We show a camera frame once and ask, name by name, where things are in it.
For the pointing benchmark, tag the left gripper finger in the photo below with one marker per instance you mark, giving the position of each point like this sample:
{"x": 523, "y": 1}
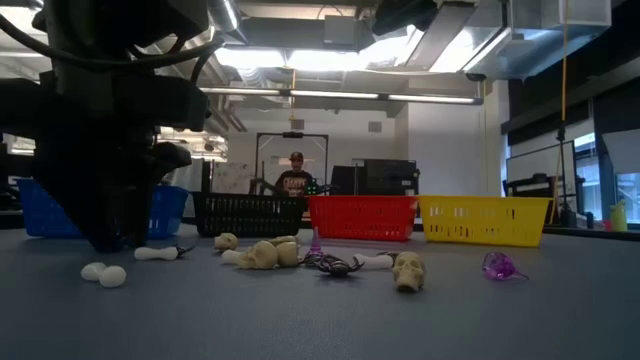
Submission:
{"x": 135, "y": 190}
{"x": 75, "y": 190}

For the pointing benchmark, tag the blue plastic basket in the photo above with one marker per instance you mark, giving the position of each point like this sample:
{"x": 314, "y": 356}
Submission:
{"x": 167, "y": 210}

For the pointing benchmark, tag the white plastic bone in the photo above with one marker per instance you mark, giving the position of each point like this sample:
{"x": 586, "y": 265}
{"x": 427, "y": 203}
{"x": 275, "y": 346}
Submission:
{"x": 155, "y": 253}
{"x": 375, "y": 261}
{"x": 112, "y": 276}
{"x": 230, "y": 257}

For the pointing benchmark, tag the black plastic spider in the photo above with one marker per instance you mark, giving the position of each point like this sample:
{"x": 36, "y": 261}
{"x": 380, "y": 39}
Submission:
{"x": 337, "y": 266}
{"x": 391, "y": 255}
{"x": 311, "y": 261}
{"x": 184, "y": 250}

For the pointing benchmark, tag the purple plastic witch hat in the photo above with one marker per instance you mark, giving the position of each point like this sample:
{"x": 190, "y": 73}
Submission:
{"x": 315, "y": 247}

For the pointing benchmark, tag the background black robot arm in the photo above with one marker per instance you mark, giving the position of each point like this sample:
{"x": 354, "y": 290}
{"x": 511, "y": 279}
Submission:
{"x": 260, "y": 186}

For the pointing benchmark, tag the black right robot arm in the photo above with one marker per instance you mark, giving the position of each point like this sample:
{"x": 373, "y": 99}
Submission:
{"x": 400, "y": 15}

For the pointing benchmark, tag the grey cover sheet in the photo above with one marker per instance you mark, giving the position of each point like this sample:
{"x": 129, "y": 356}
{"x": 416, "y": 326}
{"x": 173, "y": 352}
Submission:
{"x": 192, "y": 175}

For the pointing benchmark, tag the white board with drawings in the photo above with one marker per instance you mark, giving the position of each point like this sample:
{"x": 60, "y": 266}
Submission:
{"x": 225, "y": 175}

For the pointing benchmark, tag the black plastic basket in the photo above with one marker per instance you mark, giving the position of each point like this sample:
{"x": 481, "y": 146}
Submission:
{"x": 245, "y": 215}

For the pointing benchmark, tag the person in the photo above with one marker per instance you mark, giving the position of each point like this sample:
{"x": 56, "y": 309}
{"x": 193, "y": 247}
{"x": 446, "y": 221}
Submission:
{"x": 295, "y": 185}

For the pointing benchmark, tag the long ceiling light fixture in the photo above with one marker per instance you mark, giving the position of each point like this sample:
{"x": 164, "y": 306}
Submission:
{"x": 335, "y": 94}

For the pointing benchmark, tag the red plastic basket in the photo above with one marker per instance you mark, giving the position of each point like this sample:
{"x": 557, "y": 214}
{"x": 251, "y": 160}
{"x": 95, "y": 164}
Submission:
{"x": 362, "y": 217}

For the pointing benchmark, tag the black computer equipment stack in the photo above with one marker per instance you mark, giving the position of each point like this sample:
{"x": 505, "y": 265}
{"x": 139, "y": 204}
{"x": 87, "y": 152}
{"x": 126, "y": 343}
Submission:
{"x": 390, "y": 177}

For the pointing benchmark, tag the grey ceiling unit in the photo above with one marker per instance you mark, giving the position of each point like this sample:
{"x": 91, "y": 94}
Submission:
{"x": 345, "y": 32}

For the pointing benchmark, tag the yellow plastic basket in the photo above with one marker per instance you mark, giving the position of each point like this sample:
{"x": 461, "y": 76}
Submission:
{"x": 480, "y": 220}

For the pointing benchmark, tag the black equipment desk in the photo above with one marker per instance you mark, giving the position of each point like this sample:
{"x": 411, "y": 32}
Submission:
{"x": 525, "y": 187}

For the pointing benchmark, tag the black tripod stand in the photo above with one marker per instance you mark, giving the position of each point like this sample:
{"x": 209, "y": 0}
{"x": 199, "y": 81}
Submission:
{"x": 567, "y": 215}

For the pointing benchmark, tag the red cup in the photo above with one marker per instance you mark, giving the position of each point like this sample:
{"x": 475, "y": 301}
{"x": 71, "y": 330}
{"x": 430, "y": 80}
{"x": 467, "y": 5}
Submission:
{"x": 606, "y": 226}

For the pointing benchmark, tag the green bottle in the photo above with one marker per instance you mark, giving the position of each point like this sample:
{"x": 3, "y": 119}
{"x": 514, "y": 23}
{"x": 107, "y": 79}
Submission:
{"x": 618, "y": 217}

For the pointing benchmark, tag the silver round air duct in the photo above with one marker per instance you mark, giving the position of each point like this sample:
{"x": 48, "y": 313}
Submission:
{"x": 227, "y": 15}

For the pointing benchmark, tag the black metal frame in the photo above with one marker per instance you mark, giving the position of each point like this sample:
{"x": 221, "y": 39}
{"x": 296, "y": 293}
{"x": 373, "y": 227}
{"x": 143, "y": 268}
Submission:
{"x": 292, "y": 134}

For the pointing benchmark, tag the grey wall vent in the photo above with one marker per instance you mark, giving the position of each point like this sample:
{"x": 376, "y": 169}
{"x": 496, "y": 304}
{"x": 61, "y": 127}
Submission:
{"x": 297, "y": 124}
{"x": 375, "y": 126}

